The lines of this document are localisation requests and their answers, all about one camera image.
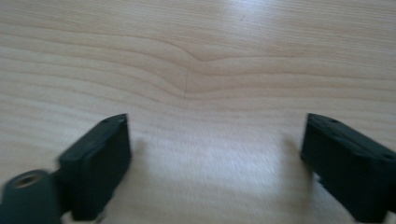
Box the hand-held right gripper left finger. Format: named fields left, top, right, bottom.
left=57, top=113, right=133, bottom=222

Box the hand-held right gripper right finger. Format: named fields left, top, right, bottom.
left=300, top=112, right=396, bottom=224

